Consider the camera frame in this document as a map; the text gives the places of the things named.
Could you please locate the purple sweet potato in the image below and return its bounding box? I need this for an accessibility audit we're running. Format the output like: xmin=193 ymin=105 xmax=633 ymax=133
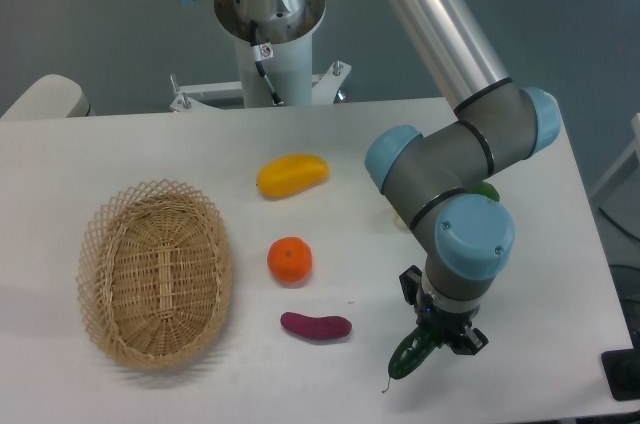
xmin=280 ymin=312 xmax=352 ymax=342

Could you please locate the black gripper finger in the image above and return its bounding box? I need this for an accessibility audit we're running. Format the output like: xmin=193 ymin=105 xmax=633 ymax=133
xmin=399 ymin=265 xmax=422 ymax=305
xmin=444 ymin=326 xmax=489 ymax=355

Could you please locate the yellow mango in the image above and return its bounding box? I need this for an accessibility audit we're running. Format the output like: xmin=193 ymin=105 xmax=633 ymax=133
xmin=256 ymin=154 xmax=330 ymax=199

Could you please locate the black device at table edge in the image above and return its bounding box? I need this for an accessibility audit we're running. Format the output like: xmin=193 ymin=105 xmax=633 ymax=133
xmin=601 ymin=349 xmax=639 ymax=402

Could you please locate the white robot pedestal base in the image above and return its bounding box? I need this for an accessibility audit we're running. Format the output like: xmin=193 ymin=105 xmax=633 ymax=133
xmin=171 ymin=0 xmax=352 ymax=112

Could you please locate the white chair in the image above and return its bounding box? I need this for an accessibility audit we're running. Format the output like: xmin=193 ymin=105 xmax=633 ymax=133
xmin=1 ymin=74 xmax=95 ymax=122

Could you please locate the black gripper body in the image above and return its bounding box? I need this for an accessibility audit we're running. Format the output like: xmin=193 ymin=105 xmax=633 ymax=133
xmin=413 ymin=277 xmax=479 ymax=335

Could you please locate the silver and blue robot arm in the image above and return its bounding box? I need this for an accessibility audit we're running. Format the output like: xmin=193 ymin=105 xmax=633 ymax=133
xmin=180 ymin=0 xmax=561 ymax=355

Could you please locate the white furniture frame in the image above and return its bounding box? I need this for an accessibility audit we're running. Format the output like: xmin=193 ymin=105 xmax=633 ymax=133
xmin=588 ymin=113 xmax=639 ymax=201

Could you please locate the orange tangerine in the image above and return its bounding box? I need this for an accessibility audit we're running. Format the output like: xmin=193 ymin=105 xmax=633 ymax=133
xmin=267 ymin=236 xmax=313 ymax=283

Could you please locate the green cucumber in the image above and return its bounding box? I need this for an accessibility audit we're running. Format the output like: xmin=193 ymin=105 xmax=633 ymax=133
xmin=382 ymin=326 xmax=443 ymax=393

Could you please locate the woven wicker basket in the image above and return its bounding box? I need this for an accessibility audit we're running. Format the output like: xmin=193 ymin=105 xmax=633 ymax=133
xmin=76 ymin=180 xmax=233 ymax=370

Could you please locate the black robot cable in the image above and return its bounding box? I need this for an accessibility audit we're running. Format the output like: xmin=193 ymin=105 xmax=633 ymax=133
xmin=248 ymin=19 xmax=286 ymax=106

